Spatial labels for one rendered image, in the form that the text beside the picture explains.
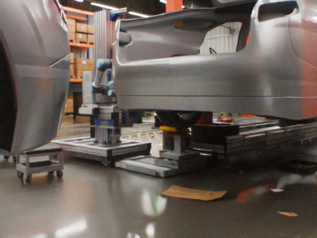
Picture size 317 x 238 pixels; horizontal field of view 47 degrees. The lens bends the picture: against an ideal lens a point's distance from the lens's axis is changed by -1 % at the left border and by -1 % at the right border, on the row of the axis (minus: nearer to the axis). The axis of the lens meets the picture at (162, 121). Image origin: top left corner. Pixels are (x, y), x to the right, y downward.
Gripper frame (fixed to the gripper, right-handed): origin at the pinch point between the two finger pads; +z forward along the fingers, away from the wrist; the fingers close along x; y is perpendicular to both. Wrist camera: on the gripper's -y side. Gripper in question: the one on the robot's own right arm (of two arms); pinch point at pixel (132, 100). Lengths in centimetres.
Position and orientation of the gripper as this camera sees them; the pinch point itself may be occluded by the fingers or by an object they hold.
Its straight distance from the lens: 436.4
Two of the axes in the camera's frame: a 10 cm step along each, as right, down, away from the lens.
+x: -7.0, 4.6, 5.5
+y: -2.6, -8.8, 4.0
